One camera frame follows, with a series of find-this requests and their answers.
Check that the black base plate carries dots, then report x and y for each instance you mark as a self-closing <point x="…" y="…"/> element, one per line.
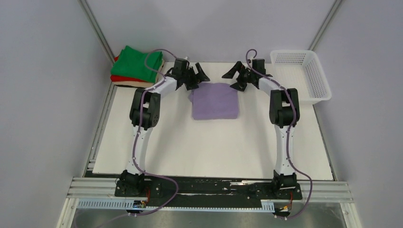
<point x="206" y="192"/>

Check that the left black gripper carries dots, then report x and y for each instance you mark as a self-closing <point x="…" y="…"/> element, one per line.
<point x="200" y="76"/>

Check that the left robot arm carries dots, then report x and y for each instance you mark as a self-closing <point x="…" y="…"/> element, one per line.
<point x="145" y="113"/>

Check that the aluminium frame rail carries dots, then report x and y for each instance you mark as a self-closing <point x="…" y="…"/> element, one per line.
<point x="312" y="192"/>

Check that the white plastic basket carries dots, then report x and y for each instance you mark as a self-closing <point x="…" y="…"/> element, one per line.
<point x="302" y="70"/>

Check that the green folded t shirt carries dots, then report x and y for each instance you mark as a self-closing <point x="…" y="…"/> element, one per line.
<point x="131" y="63"/>

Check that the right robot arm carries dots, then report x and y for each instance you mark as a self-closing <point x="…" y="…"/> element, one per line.
<point x="283" y="114"/>

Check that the purple t shirt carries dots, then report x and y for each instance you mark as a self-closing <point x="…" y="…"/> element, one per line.
<point x="212" y="101"/>

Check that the right corner metal post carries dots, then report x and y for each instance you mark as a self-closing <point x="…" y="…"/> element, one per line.
<point x="325" y="24"/>

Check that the left corner metal post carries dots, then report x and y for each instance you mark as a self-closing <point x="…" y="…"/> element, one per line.
<point x="97" y="29"/>

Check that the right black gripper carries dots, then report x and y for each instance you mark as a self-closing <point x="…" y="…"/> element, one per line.
<point x="241" y="86"/>

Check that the white cable duct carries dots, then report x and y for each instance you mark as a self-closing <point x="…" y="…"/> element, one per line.
<point x="263" y="206"/>

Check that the corner metal post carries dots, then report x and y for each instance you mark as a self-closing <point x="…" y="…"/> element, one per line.
<point x="97" y="29"/>
<point x="325" y="24"/>

